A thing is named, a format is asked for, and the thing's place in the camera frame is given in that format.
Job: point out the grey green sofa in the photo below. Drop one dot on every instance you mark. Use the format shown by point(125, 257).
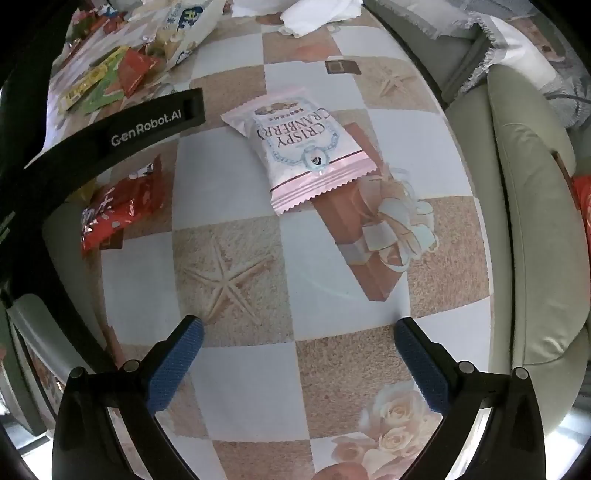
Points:
point(531, 230)

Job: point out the pile of assorted snack packets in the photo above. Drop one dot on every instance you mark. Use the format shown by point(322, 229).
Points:
point(134, 69)

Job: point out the checkered printed tablecloth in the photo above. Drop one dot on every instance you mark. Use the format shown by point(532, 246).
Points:
point(231, 175)

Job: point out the red snack packet white print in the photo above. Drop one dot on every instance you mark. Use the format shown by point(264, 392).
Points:
point(124, 207)

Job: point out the white crumpled cloth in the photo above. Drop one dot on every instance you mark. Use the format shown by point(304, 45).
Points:
point(314, 16)

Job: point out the white fringed blanket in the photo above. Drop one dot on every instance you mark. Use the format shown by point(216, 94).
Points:
point(512, 41)

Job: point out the small yellow snack packet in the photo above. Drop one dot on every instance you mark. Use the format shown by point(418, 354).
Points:
point(85, 190)

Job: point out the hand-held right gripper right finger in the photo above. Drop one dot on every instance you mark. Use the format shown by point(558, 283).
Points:
point(422, 364)

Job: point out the pink white snack packet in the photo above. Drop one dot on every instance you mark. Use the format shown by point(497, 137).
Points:
point(295, 147)

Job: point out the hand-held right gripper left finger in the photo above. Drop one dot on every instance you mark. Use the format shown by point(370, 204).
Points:
point(178, 364)

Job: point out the orange red plastic bag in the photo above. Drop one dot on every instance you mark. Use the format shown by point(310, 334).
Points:
point(582, 198)

